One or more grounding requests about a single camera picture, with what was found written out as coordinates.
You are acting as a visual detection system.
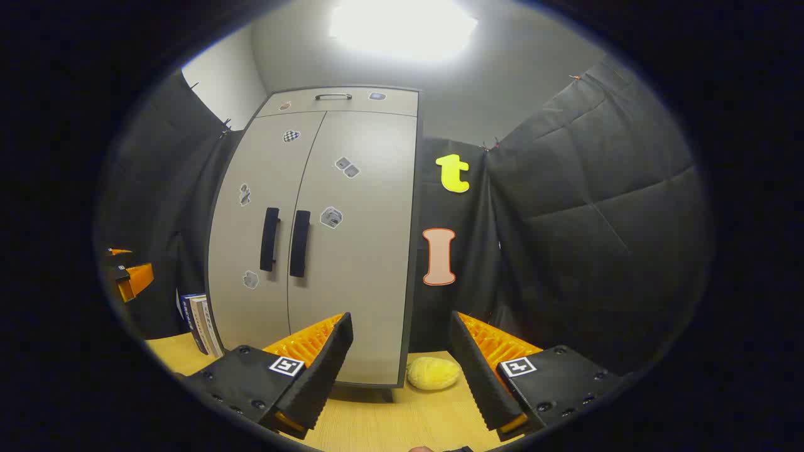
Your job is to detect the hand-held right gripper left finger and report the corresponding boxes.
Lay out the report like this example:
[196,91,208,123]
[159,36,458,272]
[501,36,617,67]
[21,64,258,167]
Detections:
[173,312,354,440]

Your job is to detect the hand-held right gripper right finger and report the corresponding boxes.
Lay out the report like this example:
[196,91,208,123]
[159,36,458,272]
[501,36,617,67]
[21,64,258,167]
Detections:
[448,311,629,443]

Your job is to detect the grey cabinet door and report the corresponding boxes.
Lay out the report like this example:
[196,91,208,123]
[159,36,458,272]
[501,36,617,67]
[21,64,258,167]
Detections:
[207,112,327,352]
[288,112,418,385]

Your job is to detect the grey double-door shoe cabinet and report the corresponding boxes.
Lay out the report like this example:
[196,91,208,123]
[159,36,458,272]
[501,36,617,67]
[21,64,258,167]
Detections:
[206,86,423,402]

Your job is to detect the yellow round sponge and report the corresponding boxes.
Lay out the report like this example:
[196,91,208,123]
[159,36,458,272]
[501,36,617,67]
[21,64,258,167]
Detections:
[407,357,462,391]

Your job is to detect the blue spine book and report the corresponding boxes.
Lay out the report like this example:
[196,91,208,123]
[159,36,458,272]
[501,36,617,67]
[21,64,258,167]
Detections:
[179,294,211,355]

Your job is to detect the white spine book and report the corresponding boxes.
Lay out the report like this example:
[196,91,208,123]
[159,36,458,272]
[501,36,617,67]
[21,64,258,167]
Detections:
[190,295,225,358]

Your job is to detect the black backdrop cloth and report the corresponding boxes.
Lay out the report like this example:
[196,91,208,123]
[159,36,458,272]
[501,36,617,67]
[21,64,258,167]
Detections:
[94,56,714,377]

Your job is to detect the ceiling light panel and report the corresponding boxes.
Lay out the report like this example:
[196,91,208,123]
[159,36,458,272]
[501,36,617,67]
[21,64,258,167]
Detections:
[330,0,478,62]

